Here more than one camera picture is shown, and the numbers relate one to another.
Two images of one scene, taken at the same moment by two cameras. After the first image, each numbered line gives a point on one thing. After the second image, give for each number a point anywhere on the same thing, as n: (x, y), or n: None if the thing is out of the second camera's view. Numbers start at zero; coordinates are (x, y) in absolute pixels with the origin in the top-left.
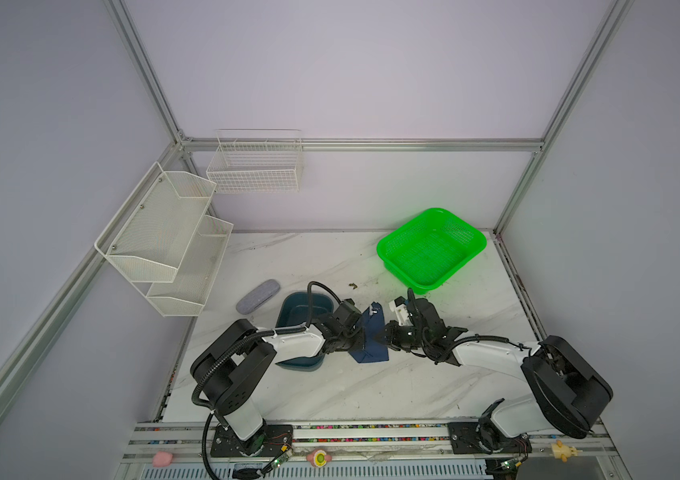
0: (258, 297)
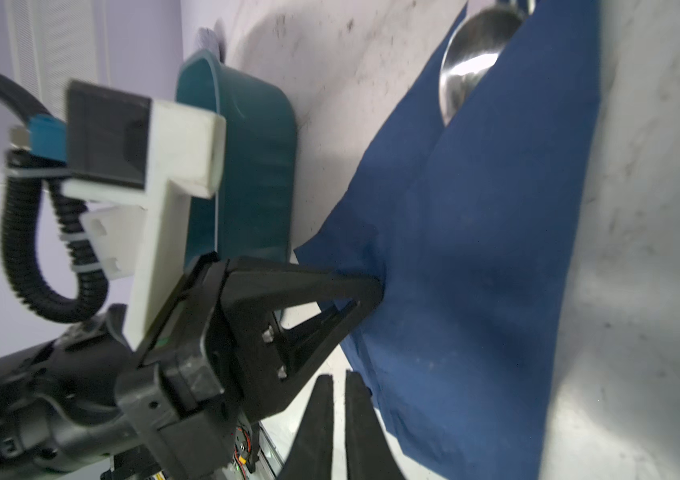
0: (213, 39)
